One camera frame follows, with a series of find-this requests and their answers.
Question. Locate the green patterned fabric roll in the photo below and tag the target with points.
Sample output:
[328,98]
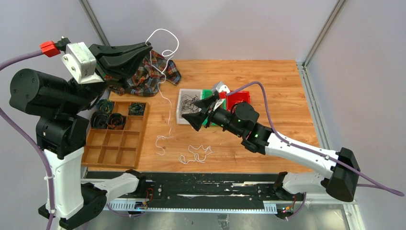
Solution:
[105,106]

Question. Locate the red plastic bin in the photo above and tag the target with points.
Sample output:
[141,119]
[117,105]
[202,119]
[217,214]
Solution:
[238,97]

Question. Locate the right aluminium frame post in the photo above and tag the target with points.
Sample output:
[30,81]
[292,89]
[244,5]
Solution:
[324,31]

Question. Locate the left aluminium frame post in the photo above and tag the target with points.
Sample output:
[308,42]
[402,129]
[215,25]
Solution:
[85,4]

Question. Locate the aluminium front rail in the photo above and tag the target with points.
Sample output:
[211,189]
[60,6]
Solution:
[314,212]

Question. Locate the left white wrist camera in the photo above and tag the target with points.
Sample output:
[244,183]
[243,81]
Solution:
[81,63]

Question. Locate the white plastic bin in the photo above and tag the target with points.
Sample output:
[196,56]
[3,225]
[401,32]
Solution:
[184,104]

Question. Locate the wooden compartment tray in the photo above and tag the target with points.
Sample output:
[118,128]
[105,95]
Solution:
[118,149]

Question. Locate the aluminium frame post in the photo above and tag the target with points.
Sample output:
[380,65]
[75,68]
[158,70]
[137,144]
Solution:
[85,4]
[324,31]

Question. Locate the dark fabric roll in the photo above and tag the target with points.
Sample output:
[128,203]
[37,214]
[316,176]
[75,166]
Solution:
[99,120]

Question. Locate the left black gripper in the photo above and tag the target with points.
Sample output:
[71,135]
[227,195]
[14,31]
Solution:
[120,62]

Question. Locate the brown fabric roll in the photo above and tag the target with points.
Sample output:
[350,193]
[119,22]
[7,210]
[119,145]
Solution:
[116,121]

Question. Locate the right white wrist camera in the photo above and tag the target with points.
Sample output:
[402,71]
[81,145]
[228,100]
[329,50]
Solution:
[222,91]

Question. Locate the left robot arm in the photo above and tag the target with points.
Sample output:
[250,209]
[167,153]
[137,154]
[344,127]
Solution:
[61,131]

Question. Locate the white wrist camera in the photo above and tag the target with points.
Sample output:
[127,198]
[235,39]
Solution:
[81,63]
[222,91]

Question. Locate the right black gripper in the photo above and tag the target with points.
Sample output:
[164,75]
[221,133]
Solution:
[196,119]

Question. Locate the green plastic bin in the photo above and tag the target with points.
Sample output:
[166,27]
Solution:
[207,93]

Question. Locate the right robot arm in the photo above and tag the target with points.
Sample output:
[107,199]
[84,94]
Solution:
[335,172]

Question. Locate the plaid cloth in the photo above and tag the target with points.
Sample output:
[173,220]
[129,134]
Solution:
[154,70]

